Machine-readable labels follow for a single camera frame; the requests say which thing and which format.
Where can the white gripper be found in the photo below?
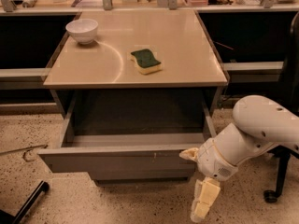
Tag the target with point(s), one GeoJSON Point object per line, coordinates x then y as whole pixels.
{"type": "Point", "coordinates": [212, 160]}

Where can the grey top drawer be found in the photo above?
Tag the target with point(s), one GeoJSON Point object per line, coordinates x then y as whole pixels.
{"type": "Point", "coordinates": [131, 134]}

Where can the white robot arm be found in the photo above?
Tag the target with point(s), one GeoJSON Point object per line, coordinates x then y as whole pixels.
{"type": "Point", "coordinates": [260, 125]}

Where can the grey drawer cabinet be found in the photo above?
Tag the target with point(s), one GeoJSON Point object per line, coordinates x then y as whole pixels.
{"type": "Point", "coordinates": [177, 39]}

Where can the green and yellow sponge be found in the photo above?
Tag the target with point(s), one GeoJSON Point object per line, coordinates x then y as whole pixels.
{"type": "Point", "coordinates": [145, 61]}

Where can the black office chair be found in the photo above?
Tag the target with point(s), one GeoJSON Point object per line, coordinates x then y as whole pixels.
{"type": "Point", "coordinates": [288, 91]}

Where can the black chair leg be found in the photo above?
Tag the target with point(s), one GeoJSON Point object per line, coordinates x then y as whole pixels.
{"type": "Point", "coordinates": [6, 218]}

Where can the white ceramic bowl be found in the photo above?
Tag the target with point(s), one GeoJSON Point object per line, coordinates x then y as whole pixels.
{"type": "Point", "coordinates": [83, 31]}

